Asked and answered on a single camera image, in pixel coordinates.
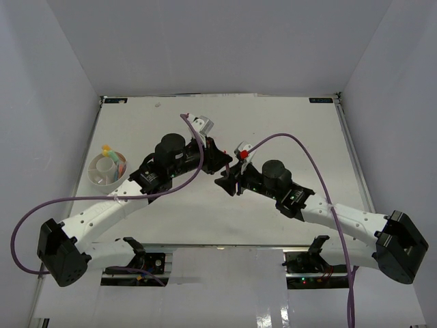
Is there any green marker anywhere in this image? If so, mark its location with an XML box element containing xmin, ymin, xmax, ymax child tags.
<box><xmin>104</xmin><ymin>150</ymin><xmax>119</xmax><ymax>163</ymax></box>

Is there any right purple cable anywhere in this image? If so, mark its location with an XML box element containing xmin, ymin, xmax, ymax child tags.
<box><xmin>249</xmin><ymin>133</ymin><xmax>359</xmax><ymax>327</ymax></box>

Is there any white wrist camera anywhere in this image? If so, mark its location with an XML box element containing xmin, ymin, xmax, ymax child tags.
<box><xmin>188</xmin><ymin>113</ymin><xmax>214</xmax><ymax>144</ymax></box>
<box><xmin>234</xmin><ymin>141</ymin><xmax>257</xmax><ymax>175</ymax></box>

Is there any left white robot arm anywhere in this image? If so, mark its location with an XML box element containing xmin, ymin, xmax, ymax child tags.
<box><xmin>37</xmin><ymin>133</ymin><xmax>232</xmax><ymax>287</ymax></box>

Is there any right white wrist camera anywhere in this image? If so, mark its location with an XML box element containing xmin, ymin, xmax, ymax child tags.
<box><xmin>234</xmin><ymin>141</ymin><xmax>257</xmax><ymax>175</ymax></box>

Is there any orange pencil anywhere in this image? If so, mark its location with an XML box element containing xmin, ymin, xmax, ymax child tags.
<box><xmin>116</xmin><ymin>158</ymin><xmax>126</xmax><ymax>180</ymax></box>

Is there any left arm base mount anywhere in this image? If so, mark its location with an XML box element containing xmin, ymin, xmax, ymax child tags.
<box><xmin>101</xmin><ymin>237</ymin><xmax>169</xmax><ymax>287</ymax></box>

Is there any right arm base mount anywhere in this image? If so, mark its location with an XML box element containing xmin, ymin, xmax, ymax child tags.
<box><xmin>282</xmin><ymin>235</ymin><xmax>349</xmax><ymax>290</ymax></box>

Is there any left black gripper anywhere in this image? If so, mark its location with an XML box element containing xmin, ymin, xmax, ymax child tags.
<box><xmin>169</xmin><ymin>135</ymin><xmax>233</xmax><ymax>179</ymax></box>

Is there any pink red pen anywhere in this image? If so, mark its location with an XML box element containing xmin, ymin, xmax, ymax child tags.
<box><xmin>223</xmin><ymin>150</ymin><xmax>230</xmax><ymax>177</ymax></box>

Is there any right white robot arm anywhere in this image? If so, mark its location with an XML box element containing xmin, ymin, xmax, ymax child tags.
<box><xmin>214</xmin><ymin>160</ymin><xmax>429</xmax><ymax>284</ymax></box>

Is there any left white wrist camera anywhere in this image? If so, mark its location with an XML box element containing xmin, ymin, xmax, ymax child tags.
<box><xmin>188</xmin><ymin>113</ymin><xmax>214</xmax><ymax>144</ymax></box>

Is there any blue pen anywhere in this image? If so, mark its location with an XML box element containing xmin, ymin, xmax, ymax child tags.
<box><xmin>112</xmin><ymin>163</ymin><xmax>119</xmax><ymax>183</ymax></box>

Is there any white divided round container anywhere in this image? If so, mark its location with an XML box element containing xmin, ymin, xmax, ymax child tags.
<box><xmin>86</xmin><ymin>152</ymin><xmax>128</xmax><ymax>194</ymax></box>

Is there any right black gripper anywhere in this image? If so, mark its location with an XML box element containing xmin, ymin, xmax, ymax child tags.
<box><xmin>214</xmin><ymin>159</ymin><xmax>279</xmax><ymax>201</ymax></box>

